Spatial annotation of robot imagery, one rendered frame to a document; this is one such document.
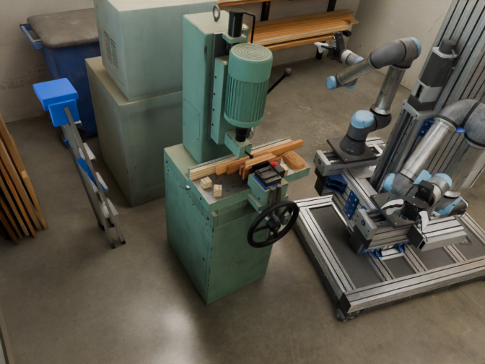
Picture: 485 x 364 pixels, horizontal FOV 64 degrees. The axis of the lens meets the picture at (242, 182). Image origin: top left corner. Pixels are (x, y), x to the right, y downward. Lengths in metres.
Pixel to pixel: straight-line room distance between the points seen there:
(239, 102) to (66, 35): 1.79
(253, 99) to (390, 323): 1.70
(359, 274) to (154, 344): 1.27
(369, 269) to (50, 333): 1.90
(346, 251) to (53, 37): 2.46
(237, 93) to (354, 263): 1.43
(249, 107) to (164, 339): 1.40
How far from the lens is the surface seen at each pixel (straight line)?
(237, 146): 1.81
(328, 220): 2.78
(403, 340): 2.69
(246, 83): 1.60
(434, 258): 2.89
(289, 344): 2.44
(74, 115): 2.07
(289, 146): 2.10
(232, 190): 1.82
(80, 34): 3.16
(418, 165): 1.74
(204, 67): 1.77
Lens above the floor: 2.16
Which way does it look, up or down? 42 degrees down
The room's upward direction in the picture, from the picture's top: 8 degrees clockwise
